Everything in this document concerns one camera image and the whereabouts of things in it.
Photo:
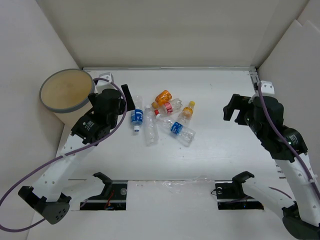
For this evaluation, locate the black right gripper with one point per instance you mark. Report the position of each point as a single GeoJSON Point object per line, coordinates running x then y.
{"type": "Point", "coordinates": [239, 102]}

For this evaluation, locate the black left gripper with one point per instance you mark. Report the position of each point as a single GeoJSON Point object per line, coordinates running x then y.
{"type": "Point", "coordinates": [130, 104]}

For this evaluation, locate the red label plastic bottle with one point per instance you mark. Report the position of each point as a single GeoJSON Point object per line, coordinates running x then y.
{"type": "Point", "coordinates": [169, 107]}

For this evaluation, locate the yellow cap orange label bottle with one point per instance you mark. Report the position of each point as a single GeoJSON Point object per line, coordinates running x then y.
{"type": "Point", "coordinates": [185, 116]}

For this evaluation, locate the blue label bottle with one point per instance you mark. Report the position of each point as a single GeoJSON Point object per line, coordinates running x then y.
{"type": "Point", "coordinates": [178, 131]}
{"type": "Point", "coordinates": [137, 114]}

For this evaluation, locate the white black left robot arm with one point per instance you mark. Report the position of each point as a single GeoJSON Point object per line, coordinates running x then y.
{"type": "Point", "coordinates": [46, 195]}

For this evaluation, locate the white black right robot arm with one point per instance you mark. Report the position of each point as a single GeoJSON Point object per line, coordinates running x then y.
{"type": "Point", "coordinates": [300, 215]}

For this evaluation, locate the beige bin with grey rim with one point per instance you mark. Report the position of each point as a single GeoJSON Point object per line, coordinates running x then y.
{"type": "Point", "coordinates": [65, 93]}

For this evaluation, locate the clear unlabelled plastic bottle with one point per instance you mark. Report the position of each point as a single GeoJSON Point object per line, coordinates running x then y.
{"type": "Point", "coordinates": [150, 126]}

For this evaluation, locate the orange wrapped plastic bottle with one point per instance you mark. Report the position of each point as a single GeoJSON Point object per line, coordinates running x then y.
{"type": "Point", "coordinates": [161, 99]}

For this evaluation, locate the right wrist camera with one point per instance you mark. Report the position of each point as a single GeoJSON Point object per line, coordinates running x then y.
{"type": "Point", "coordinates": [266, 88]}

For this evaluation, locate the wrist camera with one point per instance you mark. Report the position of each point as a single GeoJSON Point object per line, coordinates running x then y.
{"type": "Point", "coordinates": [266, 88]}
{"type": "Point", "coordinates": [108, 76]}

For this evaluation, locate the aluminium rail right edge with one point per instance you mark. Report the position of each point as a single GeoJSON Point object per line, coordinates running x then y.
{"type": "Point", "coordinates": [254, 79]}

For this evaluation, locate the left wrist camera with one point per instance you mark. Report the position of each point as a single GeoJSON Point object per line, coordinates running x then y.
{"type": "Point", "coordinates": [108, 76]}

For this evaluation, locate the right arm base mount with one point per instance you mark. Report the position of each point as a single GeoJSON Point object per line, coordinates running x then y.
{"type": "Point", "coordinates": [230, 195]}

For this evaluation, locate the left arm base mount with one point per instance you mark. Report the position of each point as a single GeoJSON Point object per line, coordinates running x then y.
{"type": "Point", "coordinates": [112, 197]}

